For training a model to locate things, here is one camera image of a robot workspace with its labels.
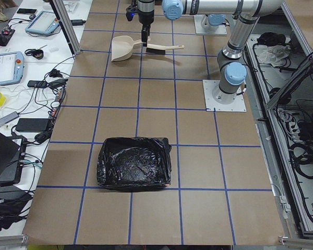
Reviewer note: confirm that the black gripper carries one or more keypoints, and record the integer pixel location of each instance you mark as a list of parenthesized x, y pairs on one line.
[(145, 12)]

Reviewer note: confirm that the beige hand brush black bristles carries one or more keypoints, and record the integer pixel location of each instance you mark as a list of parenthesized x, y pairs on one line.
[(161, 49)]

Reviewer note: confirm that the beige plastic dustpan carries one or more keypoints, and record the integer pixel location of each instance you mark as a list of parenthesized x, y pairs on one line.
[(122, 47)]

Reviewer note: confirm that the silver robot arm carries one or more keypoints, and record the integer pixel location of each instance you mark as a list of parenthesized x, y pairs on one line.
[(246, 14), (213, 20)]

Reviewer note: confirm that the black bag lined bin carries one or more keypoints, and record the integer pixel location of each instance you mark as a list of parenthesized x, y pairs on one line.
[(136, 163)]

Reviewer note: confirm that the blue teach pendant far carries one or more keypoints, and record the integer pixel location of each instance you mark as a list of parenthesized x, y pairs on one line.
[(45, 23)]

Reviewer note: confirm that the blue teach pendant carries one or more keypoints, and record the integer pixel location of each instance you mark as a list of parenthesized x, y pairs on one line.
[(11, 68), (45, 23)]

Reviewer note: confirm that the black scissors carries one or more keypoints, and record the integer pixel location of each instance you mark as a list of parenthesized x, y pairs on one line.
[(29, 52)]

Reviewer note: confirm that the black smartphone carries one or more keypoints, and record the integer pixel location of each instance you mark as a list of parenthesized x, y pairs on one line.
[(26, 11)]

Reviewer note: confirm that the white crumpled cloth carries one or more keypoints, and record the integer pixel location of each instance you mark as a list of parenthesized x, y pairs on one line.
[(274, 55)]

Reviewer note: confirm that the blue teach pendant near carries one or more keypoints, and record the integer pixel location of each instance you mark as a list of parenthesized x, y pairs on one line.
[(11, 68)]

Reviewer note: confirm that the black power adapter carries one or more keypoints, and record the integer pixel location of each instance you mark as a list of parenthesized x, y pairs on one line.
[(32, 124)]

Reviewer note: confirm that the grey usb hub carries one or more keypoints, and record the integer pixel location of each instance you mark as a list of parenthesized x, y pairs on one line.
[(8, 118)]

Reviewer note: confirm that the black laptop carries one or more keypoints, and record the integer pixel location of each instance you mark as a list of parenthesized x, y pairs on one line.
[(12, 153)]

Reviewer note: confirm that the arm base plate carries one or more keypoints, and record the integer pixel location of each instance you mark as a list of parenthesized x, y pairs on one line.
[(218, 101), (212, 31)]

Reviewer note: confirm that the aluminium frame post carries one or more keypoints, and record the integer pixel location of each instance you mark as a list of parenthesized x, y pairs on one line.
[(62, 16)]

